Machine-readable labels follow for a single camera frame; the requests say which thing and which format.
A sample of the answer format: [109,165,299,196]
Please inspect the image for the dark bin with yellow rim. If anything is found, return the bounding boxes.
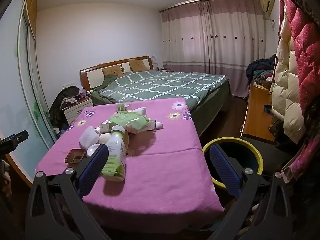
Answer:
[202,137,264,189]

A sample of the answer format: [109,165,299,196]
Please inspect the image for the pink floral tablecloth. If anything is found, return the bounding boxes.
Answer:
[34,97,225,233]

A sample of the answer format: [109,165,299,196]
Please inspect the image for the bed with green checked duvet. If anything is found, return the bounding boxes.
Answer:
[90,70,232,135]

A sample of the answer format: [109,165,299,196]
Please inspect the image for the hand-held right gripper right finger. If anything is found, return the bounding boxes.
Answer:
[209,145,300,240]

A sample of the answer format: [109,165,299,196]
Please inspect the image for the red quilted jacket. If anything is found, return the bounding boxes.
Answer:
[281,0,320,115]

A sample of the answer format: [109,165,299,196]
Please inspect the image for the sliding door wardrobe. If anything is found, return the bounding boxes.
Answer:
[0,0,59,180]

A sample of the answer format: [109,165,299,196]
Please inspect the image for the pink and white curtains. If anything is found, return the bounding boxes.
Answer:
[159,0,265,77]

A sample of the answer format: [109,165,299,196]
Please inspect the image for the wooden desk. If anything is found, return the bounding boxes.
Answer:
[240,81,278,142]

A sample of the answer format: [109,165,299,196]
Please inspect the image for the pile of clothes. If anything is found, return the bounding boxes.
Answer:
[245,54,278,85]

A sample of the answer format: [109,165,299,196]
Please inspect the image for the pink floral garment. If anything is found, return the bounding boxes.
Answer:
[281,130,320,180]

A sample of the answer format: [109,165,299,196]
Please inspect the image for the cream down jacket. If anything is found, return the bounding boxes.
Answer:
[271,0,307,144]

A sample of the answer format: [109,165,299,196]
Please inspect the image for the dark clothes heap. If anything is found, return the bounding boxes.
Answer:
[49,85,80,130]

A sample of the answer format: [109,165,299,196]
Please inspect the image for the white round container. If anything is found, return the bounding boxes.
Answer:
[99,132,112,145]

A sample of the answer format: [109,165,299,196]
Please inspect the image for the white crumpled tissue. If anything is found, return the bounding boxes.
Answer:
[132,106,148,117]

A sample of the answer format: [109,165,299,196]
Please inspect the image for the green wet wipes pack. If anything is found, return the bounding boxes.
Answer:
[109,110,156,133]

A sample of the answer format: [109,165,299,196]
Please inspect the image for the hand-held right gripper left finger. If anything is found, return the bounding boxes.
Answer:
[25,143,110,240]

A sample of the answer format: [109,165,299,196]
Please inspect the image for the wooden headboard with white panels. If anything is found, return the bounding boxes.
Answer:
[79,56,155,92]

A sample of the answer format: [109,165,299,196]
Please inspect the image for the brown plastic tray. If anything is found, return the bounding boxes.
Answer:
[64,149,86,164]

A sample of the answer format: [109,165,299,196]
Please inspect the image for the white and green plastic bottle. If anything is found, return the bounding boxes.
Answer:
[101,126,126,182]

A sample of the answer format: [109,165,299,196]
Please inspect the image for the white nightstand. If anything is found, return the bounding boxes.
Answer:
[62,97,93,127]

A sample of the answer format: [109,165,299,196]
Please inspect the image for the white round lid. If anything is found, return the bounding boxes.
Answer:
[86,145,100,158]

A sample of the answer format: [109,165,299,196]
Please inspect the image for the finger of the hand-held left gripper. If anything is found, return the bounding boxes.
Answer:
[0,130,29,153]

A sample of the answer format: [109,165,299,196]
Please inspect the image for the brown pillow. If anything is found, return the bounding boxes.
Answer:
[101,64,124,77]
[128,59,148,72]

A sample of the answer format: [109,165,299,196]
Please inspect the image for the small white green carton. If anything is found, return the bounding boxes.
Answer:
[100,120,118,133]

